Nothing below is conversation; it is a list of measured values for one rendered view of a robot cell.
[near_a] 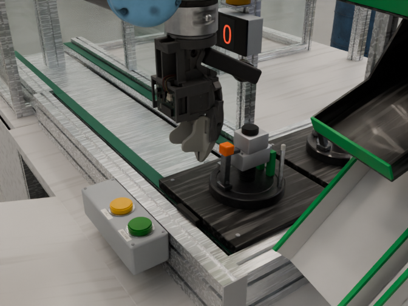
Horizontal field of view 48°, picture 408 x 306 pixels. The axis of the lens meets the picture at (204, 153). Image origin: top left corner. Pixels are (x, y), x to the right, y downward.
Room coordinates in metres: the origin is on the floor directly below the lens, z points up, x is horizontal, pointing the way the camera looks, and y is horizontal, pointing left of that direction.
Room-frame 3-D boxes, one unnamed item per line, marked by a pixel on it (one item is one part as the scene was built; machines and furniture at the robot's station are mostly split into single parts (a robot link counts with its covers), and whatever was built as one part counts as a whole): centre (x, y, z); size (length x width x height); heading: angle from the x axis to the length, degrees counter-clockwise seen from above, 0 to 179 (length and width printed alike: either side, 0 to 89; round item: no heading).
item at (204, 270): (0.86, 0.20, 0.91); 0.89 x 0.06 x 0.11; 35
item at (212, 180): (0.72, -0.08, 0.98); 0.14 x 0.14 x 0.02
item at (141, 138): (0.98, 0.07, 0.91); 0.84 x 0.28 x 0.10; 35
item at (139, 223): (0.61, 0.11, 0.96); 0.04 x 0.04 x 0.02
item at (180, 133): (0.67, 0.03, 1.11); 0.06 x 0.03 x 0.09; 125
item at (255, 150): (0.73, -0.09, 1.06); 0.08 x 0.04 x 0.07; 125
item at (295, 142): (0.87, -0.29, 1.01); 0.24 x 0.24 x 0.13; 35
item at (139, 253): (0.67, 0.15, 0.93); 0.21 x 0.07 x 0.06; 35
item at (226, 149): (0.70, -0.04, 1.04); 0.04 x 0.02 x 0.08; 125
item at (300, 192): (0.72, -0.08, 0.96); 0.24 x 0.24 x 0.02; 35
